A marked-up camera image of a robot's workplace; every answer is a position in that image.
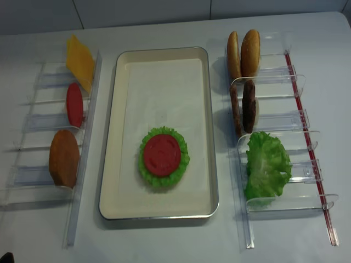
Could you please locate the yellow cheese slice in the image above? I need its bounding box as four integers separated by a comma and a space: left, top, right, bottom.
66, 35, 95, 94

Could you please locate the tan bun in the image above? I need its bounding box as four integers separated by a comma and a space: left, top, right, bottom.
227, 31, 242, 79
241, 29, 261, 77

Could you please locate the tan bun top right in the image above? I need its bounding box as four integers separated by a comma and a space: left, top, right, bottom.
241, 29, 261, 77

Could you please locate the green lettuce leaf in rack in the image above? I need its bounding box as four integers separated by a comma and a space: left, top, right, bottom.
245, 131, 292, 200

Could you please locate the tan bun top left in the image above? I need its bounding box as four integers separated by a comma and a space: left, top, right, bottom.
227, 31, 242, 79

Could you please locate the white paper tray liner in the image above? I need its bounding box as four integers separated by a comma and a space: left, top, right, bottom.
100, 58, 216, 219

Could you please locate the green lettuce leaf on tray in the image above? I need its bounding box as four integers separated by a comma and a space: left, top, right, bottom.
138, 126, 190, 188

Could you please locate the clear acrylic rack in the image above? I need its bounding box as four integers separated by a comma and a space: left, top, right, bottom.
1, 52, 103, 248
224, 32, 339, 249

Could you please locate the cream metal tray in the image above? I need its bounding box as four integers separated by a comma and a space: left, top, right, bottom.
99, 47, 219, 220

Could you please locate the red tomato slice in rack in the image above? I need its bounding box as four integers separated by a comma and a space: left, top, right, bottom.
66, 83, 83, 128

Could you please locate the dark brown meat patty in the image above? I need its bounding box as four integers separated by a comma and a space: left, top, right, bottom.
242, 79, 256, 133

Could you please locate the brown meat patty left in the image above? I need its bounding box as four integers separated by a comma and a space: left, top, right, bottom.
229, 84, 242, 139

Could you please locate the brown bun bottom slice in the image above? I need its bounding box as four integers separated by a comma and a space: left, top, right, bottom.
49, 130, 80, 189

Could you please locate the clear acrylic left rack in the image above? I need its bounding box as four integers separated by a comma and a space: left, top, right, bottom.
1, 52, 103, 248

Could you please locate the red tomato slice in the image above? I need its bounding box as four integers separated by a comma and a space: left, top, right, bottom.
143, 134, 181, 178
66, 83, 83, 128

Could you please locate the clear acrylic right rack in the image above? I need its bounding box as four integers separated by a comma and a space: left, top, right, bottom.
224, 32, 339, 249

